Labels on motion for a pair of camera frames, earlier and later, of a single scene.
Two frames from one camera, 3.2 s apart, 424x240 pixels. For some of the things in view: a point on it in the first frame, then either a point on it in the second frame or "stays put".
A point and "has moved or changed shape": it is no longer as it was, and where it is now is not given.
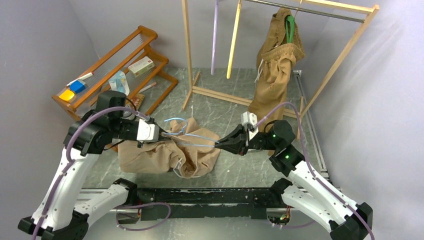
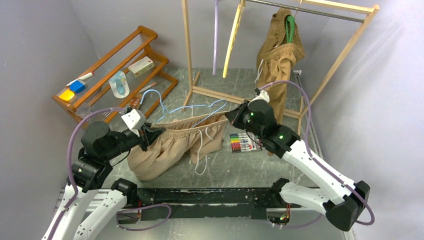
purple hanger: (214, 38) stays put
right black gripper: (238, 142) to (234, 116)
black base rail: (249, 202) stays put
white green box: (142, 66) stays put
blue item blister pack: (118, 82) stays put
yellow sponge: (67, 95) stays put
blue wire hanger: (183, 132) to (164, 111)
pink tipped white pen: (148, 87) stays put
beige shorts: (186, 150) has moved or changed shape
